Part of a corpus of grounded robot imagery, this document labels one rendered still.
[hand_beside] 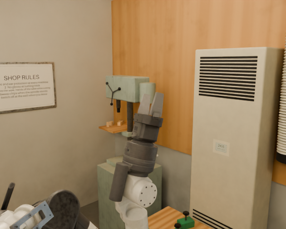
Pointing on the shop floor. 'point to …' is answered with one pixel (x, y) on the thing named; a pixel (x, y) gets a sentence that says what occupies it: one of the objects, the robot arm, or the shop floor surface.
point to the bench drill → (141, 85)
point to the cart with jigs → (173, 220)
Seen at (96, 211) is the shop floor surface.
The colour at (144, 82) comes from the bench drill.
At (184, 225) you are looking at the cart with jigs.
